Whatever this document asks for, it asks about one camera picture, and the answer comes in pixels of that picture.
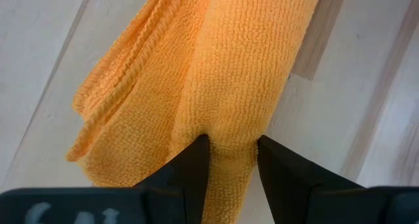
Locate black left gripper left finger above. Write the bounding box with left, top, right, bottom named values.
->
left=133, top=134, right=211, bottom=224

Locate orange microfiber towel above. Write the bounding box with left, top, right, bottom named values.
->
left=65, top=0, right=325, bottom=224

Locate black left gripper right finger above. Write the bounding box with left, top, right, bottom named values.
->
left=257, top=134, right=364, bottom=224

